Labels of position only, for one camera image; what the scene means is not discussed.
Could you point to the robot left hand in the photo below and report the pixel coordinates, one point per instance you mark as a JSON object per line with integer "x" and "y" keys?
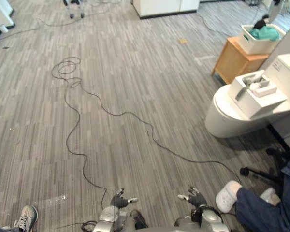
{"x": 119, "y": 201}

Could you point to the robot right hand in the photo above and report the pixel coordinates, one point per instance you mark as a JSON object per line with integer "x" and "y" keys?
{"x": 197, "y": 198}

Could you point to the white clog shoe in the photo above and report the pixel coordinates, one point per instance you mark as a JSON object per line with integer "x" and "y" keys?
{"x": 226, "y": 196}

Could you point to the person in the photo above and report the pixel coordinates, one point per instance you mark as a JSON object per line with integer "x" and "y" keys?
{"x": 268, "y": 207}

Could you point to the black office chair base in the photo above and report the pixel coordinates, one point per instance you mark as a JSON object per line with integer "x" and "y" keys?
{"x": 268, "y": 166}

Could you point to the white toilet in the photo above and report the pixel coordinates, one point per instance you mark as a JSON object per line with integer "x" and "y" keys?
{"x": 232, "y": 120}

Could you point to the grey sneaker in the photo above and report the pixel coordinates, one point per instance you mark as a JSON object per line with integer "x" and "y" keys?
{"x": 27, "y": 218}

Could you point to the white open cardboard box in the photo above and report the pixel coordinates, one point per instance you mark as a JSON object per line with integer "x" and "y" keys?
{"x": 256, "y": 99}

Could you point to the wooden side table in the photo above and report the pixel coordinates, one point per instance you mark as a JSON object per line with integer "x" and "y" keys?
{"x": 234, "y": 60}

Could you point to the brass floor outlet plate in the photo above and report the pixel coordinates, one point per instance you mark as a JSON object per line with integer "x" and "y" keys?
{"x": 183, "y": 41}

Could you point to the white plastic storage bin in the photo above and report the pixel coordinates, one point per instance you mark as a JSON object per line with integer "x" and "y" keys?
{"x": 258, "y": 44}

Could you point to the teal cloth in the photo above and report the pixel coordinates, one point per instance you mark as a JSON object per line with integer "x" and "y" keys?
{"x": 265, "y": 33}

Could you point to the black object in bin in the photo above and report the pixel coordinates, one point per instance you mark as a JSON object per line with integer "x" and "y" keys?
{"x": 260, "y": 23}

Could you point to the white cabinet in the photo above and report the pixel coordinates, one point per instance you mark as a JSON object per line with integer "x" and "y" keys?
{"x": 165, "y": 7}

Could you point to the white pillar base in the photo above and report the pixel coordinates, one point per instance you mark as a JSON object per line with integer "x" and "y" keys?
{"x": 1, "y": 17}

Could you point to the metal wheeled cart frame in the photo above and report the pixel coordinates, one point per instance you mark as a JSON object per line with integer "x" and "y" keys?
{"x": 75, "y": 8}

